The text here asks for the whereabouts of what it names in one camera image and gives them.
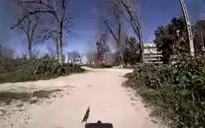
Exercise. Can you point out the grass patch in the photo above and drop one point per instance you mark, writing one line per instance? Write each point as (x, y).
(10, 96)

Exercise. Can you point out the low green bushes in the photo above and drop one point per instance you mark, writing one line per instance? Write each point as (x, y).
(40, 68)

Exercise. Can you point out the pale dirt path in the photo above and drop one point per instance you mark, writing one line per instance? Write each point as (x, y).
(100, 90)

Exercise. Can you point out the dark evergreen tree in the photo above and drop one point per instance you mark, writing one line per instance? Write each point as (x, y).
(170, 38)

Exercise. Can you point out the white building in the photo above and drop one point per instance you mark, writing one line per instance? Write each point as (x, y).
(152, 53)

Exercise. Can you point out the pale pole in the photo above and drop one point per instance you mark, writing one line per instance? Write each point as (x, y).
(189, 30)

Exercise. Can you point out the robot's own part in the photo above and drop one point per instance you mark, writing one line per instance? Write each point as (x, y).
(98, 125)

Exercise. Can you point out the bare tree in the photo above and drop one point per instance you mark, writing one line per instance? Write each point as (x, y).
(120, 50)
(30, 46)
(60, 43)
(140, 43)

